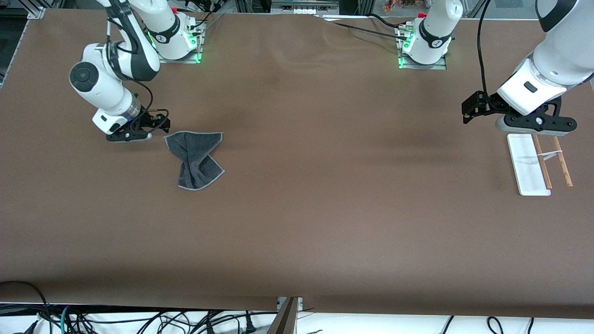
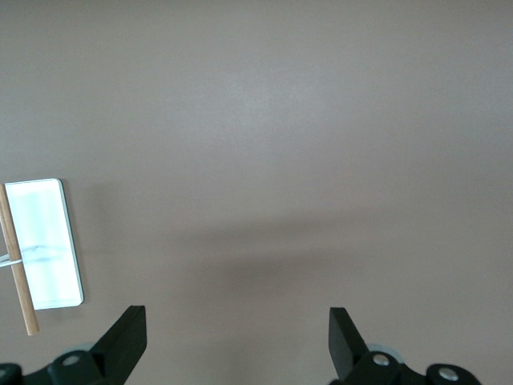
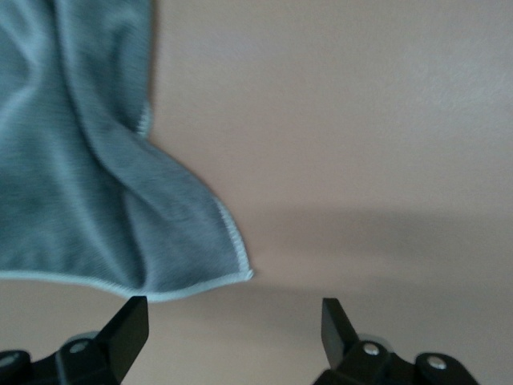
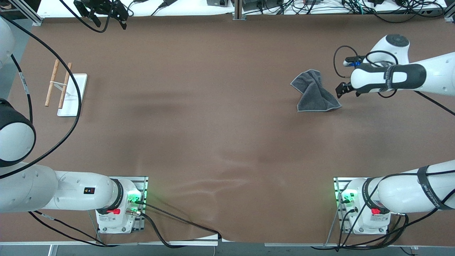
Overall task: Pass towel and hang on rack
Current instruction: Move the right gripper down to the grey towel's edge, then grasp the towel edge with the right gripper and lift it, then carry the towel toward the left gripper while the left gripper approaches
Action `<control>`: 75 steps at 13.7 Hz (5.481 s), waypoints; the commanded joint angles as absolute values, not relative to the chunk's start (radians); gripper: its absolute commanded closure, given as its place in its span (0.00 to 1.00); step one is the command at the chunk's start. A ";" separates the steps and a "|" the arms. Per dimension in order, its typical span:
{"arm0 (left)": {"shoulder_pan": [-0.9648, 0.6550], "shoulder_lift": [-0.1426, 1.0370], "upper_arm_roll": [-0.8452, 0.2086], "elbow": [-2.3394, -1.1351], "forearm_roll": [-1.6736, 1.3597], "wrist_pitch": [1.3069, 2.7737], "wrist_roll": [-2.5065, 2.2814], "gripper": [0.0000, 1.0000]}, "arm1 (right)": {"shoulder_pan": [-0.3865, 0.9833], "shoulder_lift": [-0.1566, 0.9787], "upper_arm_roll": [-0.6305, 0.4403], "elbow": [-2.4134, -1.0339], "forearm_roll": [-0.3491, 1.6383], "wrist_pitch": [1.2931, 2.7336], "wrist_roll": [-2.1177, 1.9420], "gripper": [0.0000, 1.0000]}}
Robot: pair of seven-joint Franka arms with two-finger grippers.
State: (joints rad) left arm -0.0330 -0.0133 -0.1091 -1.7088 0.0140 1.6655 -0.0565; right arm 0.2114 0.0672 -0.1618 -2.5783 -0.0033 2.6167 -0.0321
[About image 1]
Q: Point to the dark grey towel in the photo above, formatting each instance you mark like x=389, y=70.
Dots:
x=195, y=153

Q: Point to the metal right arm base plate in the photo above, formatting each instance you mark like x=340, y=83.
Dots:
x=185, y=59

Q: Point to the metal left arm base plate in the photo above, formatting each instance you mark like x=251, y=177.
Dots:
x=441, y=66

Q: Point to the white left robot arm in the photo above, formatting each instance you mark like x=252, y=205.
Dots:
x=561, y=51

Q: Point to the brown table cover sheet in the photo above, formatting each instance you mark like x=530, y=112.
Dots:
x=325, y=222

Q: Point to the silver table edge bracket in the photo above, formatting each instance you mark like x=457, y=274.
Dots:
x=300, y=302

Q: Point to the white rack with wooden rods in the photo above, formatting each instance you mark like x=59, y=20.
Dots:
x=526, y=162

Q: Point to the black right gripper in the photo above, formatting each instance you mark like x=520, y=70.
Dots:
x=145, y=120

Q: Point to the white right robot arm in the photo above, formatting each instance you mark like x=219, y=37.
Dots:
x=102, y=83

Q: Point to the grey camera stand post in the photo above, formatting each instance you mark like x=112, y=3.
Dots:
x=284, y=320

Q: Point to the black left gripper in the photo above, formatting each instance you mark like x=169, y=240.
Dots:
x=488, y=105

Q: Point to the white flat strip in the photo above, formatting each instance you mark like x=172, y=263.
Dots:
x=348, y=17

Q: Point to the aluminium corner profile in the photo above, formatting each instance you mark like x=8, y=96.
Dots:
x=36, y=11

